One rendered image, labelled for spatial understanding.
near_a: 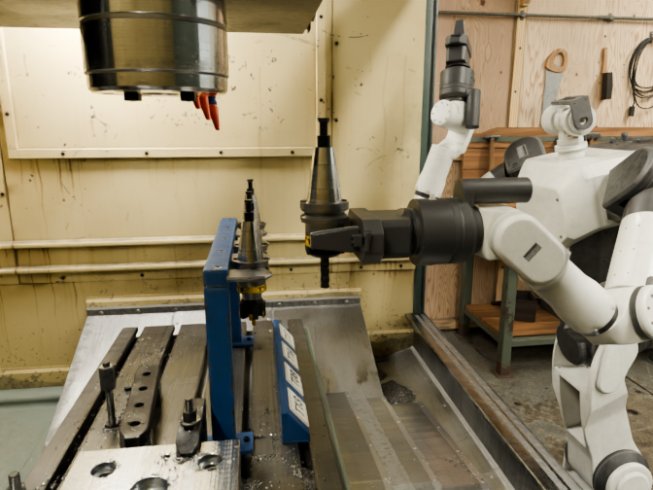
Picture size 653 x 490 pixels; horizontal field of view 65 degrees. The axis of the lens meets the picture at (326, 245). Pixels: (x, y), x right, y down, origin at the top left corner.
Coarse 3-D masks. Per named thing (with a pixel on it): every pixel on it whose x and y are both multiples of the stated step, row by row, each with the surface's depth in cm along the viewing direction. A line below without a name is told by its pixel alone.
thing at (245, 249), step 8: (248, 224) 87; (256, 224) 87; (240, 232) 88; (248, 232) 87; (256, 232) 87; (240, 240) 88; (248, 240) 87; (256, 240) 87; (240, 248) 88; (248, 248) 87; (256, 248) 87; (240, 256) 88; (248, 256) 87; (256, 256) 87
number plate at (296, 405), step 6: (288, 390) 99; (288, 396) 97; (294, 396) 99; (294, 402) 96; (300, 402) 99; (294, 408) 94; (300, 408) 97; (300, 414) 94; (306, 414) 97; (306, 420) 95
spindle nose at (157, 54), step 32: (96, 0) 52; (128, 0) 51; (160, 0) 51; (192, 0) 53; (224, 0) 58; (96, 32) 53; (128, 32) 52; (160, 32) 52; (192, 32) 54; (224, 32) 58; (96, 64) 54; (128, 64) 52; (160, 64) 53; (192, 64) 54; (224, 64) 59; (160, 96) 67
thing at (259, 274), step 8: (232, 272) 84; (240, 272) 84; (248, 272) 84; (256, 272) 84; (264, 272) 84; (232, 280) 81; (240, 280) 82; (248, 280) 82; (256, 280) 82; (264, 280) 82
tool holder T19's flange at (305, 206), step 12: (300, 204) 66; (312, 204) 63; (324, 204) 63; (336, 204) 63; (348, 204) 65; (300, 216) 67; (312, 216) 64; (324, 216) 64; (336, 216) 64; (348, 216) 66
